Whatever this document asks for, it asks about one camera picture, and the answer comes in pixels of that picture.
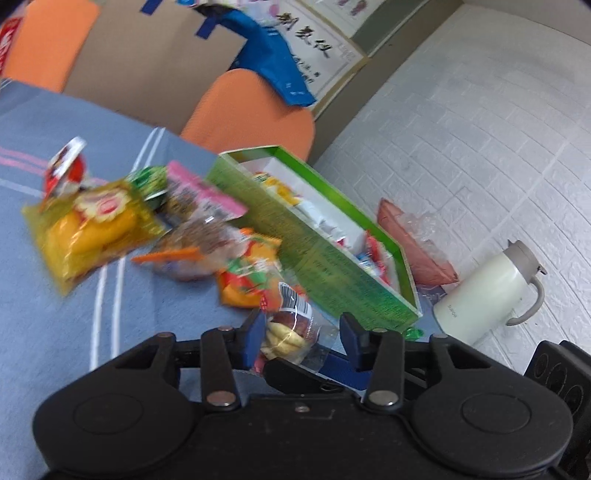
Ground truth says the red pink snack packet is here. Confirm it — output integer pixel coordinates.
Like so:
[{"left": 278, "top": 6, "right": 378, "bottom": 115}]
[{"left": 353, "top": 231, "right": 398, "bottom": 282}]

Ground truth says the clear packet with orange edge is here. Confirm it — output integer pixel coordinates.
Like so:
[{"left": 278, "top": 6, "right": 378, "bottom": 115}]
[{"left": 131, "top": 215, "right": 245, "bottom": 282}]

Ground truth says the brown cardboard sheet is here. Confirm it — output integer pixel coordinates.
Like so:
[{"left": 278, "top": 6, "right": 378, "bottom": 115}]
[{"left": 62, "top": 0, "right": 250, "bottom": 134}]

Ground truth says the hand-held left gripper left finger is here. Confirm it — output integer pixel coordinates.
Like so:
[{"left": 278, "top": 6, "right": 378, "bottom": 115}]
[{"left": 113, "top": 309, "right": 269, "bottom": 410}]

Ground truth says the yellow cake packet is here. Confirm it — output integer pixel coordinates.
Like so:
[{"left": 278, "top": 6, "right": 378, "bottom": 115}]
[{"left": 22, "top": 178, "right": 169, "bottom": 296}]

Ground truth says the white thermos jug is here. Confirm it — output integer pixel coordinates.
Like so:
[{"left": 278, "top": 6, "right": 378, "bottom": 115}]
[{"left": 431, "top": 239, "right": 548, "bottom": 347}]

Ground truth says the red white snack packet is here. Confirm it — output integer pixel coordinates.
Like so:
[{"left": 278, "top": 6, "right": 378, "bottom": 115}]
[{"left": 41, "top": 137, "right": 88, "bottom": 210}]

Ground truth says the orange chair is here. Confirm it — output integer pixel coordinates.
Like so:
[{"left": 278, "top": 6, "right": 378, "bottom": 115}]
[
  {"left": 2, "top": 0, "right": 102, "bottom": 93},
  {"left": 179, "top": 68, "right": 317, "bottom": 163}
]

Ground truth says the pink bowl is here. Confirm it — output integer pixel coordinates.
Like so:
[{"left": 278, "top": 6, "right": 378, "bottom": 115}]
[{"left": 376, "top": 198, "right": 460, "bottom": 286}]

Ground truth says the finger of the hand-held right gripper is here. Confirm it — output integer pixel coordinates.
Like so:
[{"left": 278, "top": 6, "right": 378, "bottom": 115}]
[{"left": 262, "top": 357, "right": 372, "bottom": 395}]

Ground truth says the orange green snack packet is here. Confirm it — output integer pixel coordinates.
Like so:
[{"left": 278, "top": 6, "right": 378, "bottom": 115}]
[{"left": 216, "top": 228, "right": 305, "bottom": 309}]

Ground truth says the green cardboard box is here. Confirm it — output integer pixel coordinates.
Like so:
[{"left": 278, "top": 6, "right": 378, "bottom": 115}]
[{"left": 205, "top": 145, "right": 422, "bottom": 330}]

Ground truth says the wall poster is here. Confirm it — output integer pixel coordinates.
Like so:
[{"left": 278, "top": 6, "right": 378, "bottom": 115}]
[{"left": 272, "top": 0, "right": 370, "bottom": 116}]

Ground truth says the blue plastic bag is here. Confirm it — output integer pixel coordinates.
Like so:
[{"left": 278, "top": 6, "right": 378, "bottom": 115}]
[{"left": 198, "top": 4, "right": 317, "bottom": 109}]

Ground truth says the clear dried fruit packet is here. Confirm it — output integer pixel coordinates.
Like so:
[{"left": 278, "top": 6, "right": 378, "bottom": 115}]
[{"left": 253, "top": 272, "right": 340, "bottom": 374}]

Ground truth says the clear plastic wrap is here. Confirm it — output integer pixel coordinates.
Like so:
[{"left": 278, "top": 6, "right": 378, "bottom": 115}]
[{"left": 399, "top": 210, "right": 451, "bottom": 266}]

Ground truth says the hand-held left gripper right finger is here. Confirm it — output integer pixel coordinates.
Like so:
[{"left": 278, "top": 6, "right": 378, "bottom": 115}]
[{"left": 339, "top": 313, "right": 492, "bottom": 410}]

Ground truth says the blue striped tablecloth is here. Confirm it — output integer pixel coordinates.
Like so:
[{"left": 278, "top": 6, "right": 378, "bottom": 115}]
[{"left": 0, "top": 78, "right": 444, "bottom": 480}]

